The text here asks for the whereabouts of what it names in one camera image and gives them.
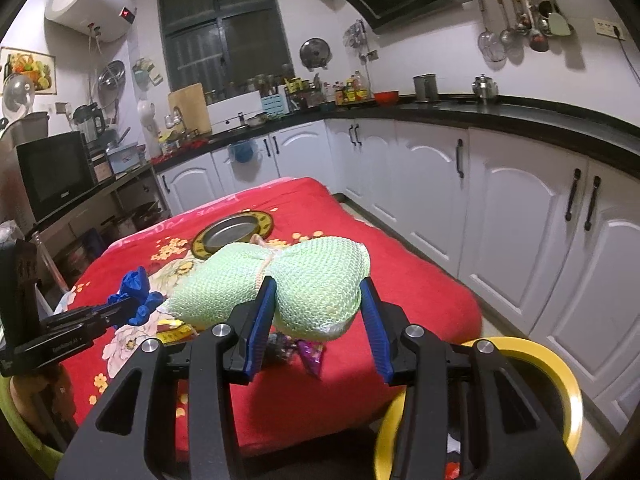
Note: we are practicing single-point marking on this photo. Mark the blue glove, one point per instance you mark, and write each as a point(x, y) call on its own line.
point(135, 285)

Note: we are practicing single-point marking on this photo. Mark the metal canister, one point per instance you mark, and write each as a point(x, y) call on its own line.
point(426, 87)

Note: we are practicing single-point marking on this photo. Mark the wall socket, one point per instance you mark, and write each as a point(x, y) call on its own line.
point(607, 27)

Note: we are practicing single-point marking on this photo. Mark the metal pot lid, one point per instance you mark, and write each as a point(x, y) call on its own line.
point(315, 52)

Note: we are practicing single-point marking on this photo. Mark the person's left forearm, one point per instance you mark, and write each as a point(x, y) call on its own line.
point(25, 410)

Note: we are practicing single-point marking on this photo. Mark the black microwave oven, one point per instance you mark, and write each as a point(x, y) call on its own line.
point(55, 175)

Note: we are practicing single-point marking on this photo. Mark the red bowl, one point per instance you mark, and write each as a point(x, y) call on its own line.
point(386, 97)

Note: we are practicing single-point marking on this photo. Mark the white kitchen cabinets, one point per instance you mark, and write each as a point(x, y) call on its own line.
point(500, 210)

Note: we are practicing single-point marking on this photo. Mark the blue storage box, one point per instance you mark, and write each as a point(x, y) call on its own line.
point(124, 159)

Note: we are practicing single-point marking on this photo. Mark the group of condiment bottles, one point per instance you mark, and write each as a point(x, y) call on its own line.
point(352, 91)

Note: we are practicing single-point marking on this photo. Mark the white water heater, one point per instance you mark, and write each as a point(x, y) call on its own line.
point(85, 0)

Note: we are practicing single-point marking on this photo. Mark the yellow trash bin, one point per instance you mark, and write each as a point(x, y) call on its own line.
point(560, 375)

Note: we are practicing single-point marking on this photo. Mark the row of hanging kitchen utensils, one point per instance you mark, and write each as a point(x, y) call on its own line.
point(540, 25)

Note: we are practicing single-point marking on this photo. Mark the dark framed window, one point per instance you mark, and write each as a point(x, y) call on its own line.
point(225, 30)

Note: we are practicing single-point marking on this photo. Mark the metal plate with gold rim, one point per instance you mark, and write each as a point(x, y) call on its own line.
point(230, 232)

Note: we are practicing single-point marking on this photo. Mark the red floral blanket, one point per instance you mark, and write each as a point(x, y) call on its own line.
point(400, 285)

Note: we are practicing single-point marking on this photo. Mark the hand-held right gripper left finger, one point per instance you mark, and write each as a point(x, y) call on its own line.
point(260, 320)

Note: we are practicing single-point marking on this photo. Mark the green mesh scrubber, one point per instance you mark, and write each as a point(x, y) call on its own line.
point(310, 280)

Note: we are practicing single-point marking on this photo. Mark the blue hanging bag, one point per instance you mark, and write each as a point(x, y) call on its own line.
point(243, 151)

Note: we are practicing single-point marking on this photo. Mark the glass pot lid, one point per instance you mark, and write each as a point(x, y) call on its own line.
point(17, 94)

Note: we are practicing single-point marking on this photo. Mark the purple snack wrapper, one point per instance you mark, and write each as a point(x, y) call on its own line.
point(311, 357)

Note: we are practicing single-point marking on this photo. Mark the metal basin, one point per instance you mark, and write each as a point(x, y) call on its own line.
point(111, 75)

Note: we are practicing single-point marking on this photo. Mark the blue knife block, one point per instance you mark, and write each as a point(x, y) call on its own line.
point(275, 106)

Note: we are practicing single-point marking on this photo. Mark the wooden cutting board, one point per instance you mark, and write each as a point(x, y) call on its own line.
point(190, 105)

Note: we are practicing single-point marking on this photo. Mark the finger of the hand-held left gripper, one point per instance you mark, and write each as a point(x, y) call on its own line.
point(85, 311)
point(95, 324)

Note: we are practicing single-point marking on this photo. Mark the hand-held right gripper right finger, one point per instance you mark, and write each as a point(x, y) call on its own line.
point(372, 325)

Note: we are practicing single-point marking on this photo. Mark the fruit wall poster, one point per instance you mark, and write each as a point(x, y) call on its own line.
point(30, 65)

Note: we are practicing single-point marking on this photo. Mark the metal kettle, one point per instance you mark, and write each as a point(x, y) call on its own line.
point(485, 89)

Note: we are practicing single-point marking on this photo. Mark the yellow printed wrapper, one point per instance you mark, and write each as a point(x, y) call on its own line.
point(175, 334)

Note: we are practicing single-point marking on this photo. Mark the dark blender jug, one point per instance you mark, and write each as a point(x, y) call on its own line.
point(89, 122)

